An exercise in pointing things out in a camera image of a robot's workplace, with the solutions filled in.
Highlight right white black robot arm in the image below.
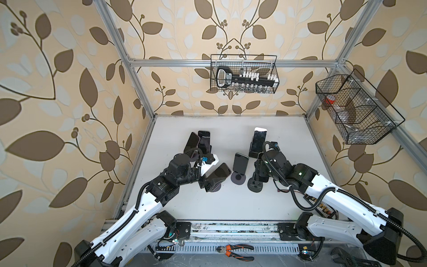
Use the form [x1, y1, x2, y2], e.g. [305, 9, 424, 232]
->
[250, 141, 427, 265]

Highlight silver phone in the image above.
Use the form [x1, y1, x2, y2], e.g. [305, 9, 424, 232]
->
[252, 127, 268, 153]

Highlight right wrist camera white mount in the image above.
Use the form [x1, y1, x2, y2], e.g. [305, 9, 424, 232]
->
[268, 141, 280, 151]

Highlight black wire basket wall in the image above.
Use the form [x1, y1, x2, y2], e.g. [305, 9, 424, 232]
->
[210, 53, 280, 94]
[315, 69, 405, 145]

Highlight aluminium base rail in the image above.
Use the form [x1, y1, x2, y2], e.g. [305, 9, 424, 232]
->
[88, 218, 381, 267]

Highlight black socket tool set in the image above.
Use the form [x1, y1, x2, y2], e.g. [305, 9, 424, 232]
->
[213, 66, 279, 90]

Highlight purple edged phone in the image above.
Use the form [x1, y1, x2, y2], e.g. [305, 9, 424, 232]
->
[183, 132, 200, 159]

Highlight black rectangular stand back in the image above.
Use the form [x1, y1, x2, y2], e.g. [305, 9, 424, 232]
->
[249, 142, 260, 159]

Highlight black phone front left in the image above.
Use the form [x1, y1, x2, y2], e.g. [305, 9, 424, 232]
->
[205, 163, 231, 192]

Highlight red capped item in basket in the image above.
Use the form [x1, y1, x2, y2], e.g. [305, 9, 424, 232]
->
[325, 95, 336, 106]

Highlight black adjustable wrench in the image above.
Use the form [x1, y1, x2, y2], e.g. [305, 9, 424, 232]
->
[331, 247, 381, 267]

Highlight round black stand front right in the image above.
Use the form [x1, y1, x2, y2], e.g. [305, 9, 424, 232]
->
[247, 178, 263, 193]

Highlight green phone centre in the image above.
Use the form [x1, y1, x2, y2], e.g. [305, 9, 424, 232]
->
[232, 153, 249, 175]

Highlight black charger board with connectors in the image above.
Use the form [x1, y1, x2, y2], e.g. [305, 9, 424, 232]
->
[303, 195, 339, 220]

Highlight orange black pliers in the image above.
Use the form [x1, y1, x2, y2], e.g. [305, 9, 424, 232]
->
[216, 243, 255, 262]

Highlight black wire basket right wall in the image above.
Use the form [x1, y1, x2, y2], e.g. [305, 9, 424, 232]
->
[315, 69, 405, 145]

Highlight round dark stand front left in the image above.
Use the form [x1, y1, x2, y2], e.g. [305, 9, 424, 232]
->
[210, 184, 221, 192]

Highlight black wire basket back wall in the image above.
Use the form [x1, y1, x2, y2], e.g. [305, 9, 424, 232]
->
[210, 53, 280, 94]

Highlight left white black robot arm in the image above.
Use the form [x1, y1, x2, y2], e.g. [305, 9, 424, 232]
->
[74, 149, 219, 267]

